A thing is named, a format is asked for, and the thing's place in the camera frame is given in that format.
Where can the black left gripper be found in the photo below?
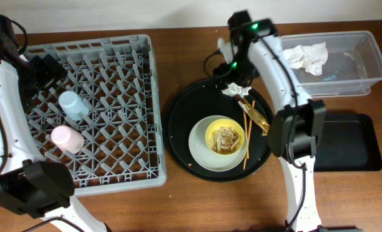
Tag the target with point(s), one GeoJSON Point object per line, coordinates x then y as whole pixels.
{"type": "Point", "coordinates": [49, 65]}

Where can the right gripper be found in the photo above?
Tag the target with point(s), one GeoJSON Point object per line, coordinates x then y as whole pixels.
{"type": "Point", "coordinates": [226, 75]}

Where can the light blue plastic cup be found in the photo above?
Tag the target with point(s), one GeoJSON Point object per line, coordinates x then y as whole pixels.
{"type": "Point", "coordinates": [72, 105]}

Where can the gold coffee sachet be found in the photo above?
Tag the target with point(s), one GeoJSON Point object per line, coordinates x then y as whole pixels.
{"type": "Point", "coordinates": [254, 115]}

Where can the pink plastic cup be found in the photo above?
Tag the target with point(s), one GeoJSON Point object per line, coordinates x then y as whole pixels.
{"type": "Point", "coordinates": [67, 139]}

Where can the white napkin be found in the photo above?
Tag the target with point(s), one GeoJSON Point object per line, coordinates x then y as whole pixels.
{"type": "Point", "coordinates": [233, 89]}
{"type": "Point", "coordinates": [310, 58]}

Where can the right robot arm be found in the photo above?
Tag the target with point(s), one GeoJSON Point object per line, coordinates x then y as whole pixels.
{"type": "Point", "coordinates": [296, 130]}

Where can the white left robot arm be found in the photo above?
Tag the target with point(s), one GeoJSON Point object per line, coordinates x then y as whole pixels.
{"type": "Point", "coordinates": [29, 184]}

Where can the grey dishwasher rack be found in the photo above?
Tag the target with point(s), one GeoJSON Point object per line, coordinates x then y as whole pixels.
{"type": "Point", "coordinates": [116, 78]}

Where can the wooden chopstick right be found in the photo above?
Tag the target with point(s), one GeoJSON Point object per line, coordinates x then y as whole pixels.
{"type": "Point", "coordinates": [249, 132]}

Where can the wooden chopstick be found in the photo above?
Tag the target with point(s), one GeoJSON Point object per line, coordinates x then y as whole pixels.
{"type": "Point", "coordinates": [249, 132]}
{"type": "Point", "coordinates": [245, 140]}

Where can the wooden chopstick left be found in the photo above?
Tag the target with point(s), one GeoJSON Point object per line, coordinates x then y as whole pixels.
{"type": "Point", "coordinates": [245, 140]}

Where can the round black tray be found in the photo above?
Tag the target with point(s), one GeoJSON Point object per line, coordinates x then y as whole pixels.
{"type": "Point", "coordinates": [195, 102]}

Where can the yellow bowl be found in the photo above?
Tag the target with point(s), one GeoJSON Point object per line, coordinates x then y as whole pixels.
{"type": "Point", "coordinates": [225, 123]}

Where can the food scraps in bowl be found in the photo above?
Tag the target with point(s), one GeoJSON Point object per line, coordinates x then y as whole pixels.
{"type": "Point", "coordinates": [224, 140]}

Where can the white plate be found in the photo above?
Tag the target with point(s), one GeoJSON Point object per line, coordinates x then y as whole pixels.
{"type": "Point", "coordinates": [203, 155]}

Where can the clear plastic bin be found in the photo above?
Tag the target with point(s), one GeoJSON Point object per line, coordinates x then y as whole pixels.
{"type": "Point", "coordinates": [354, 63]}

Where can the black rectangular tray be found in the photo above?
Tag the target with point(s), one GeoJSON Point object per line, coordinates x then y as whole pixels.
{"type": "Point", "coordinates": [349, 143]}

